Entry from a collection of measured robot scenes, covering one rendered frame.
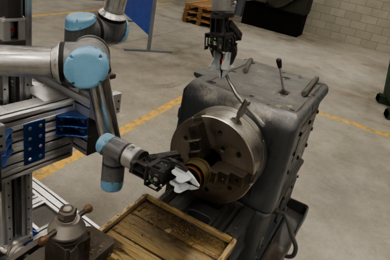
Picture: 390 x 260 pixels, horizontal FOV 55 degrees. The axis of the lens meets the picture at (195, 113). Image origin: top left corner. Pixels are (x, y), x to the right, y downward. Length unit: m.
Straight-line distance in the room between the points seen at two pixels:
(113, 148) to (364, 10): 10.11
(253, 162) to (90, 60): 0.57
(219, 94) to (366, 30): 9.77
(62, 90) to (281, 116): 0.89
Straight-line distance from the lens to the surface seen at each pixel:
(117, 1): 1.59
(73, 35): 1.56
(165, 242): 1.22
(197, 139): 1.20
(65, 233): 0.86
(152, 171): 1.12
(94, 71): 1.07
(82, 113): 1.59
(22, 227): 1.98
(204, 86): 1.41
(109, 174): 1.26
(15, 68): 1.12
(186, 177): 1.12
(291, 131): 1.30
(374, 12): 10.99
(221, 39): 1.17
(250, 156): 1.20
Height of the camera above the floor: 1.73
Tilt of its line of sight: 24 degrees down
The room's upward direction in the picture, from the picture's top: 11 degrees clockwise
